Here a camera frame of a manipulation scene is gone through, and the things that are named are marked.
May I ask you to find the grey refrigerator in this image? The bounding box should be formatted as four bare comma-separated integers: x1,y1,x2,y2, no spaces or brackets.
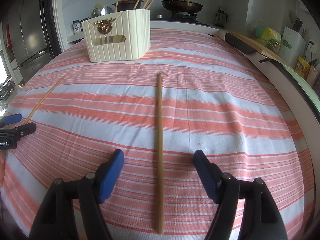
8,0,61,82

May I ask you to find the red striped tablecloth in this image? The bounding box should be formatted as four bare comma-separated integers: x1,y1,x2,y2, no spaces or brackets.
1,29,314,239

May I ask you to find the wooden cutting board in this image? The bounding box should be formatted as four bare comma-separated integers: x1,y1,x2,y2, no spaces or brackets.
229,31,293,70

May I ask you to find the cream ribbed utensil box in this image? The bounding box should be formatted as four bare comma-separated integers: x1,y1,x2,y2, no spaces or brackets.
82,9,151,62

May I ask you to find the yellow green bag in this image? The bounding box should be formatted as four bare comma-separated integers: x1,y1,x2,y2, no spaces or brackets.
255,27,282,50

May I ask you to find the white knife block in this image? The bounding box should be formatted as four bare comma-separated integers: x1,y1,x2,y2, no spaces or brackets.
278,27,305,68

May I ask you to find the black gas stove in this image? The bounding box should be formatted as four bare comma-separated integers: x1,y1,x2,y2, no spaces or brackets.
151,12,210,27

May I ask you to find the dark glass kettle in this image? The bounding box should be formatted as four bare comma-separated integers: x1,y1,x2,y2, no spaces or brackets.
215,9,228,28

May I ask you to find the clay pot orange lid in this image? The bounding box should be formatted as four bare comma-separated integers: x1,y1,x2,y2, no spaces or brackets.
112,0,138,11

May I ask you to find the black frying pan with lid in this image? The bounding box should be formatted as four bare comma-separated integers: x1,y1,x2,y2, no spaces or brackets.
161,0,203,14

